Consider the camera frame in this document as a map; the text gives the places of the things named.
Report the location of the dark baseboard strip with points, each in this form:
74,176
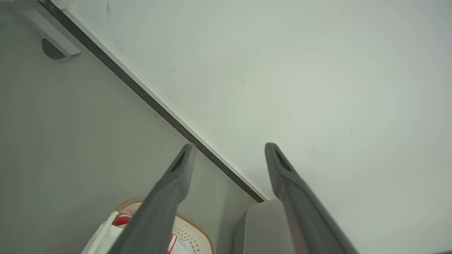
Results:
141,91

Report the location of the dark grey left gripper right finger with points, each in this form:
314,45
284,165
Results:
303,211

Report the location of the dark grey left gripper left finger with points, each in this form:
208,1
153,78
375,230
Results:
159,211

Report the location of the grey fabric sofa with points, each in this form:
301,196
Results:
261,229

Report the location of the white laundry basket tan rim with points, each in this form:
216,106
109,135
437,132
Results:
192,231

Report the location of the red and white garment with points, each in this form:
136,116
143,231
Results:
122,221

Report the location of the grey round foot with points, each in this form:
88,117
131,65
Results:
51,51

